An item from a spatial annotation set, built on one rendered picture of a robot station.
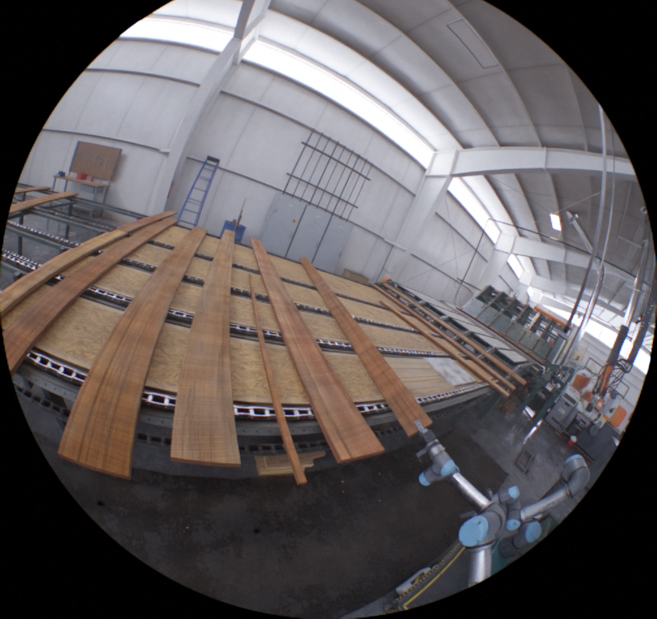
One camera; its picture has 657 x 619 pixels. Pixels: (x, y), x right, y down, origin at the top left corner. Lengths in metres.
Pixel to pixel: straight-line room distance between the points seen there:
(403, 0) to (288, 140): 4.82
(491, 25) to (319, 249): 7.23
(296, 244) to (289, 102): 4.27
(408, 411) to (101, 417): 1.32
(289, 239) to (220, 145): 3.30
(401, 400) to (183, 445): 1.06
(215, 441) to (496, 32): 6.42
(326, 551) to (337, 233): 6.69
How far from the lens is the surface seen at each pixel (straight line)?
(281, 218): 6.19
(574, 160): 7.68
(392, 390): 1.39
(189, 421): 0.84
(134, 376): 0.95
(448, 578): 1.77
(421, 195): 9.06
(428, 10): 5.93
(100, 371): 0.98
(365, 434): 1.06
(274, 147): 6.85
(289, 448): 0.86
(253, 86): 7.39
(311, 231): 6.47
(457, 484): 1.25
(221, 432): 0.83
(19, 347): 1.17
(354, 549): 1.80
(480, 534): 1.02
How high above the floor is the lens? 1.56
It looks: 14 degrees down
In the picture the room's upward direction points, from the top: 24 degrees clockwise
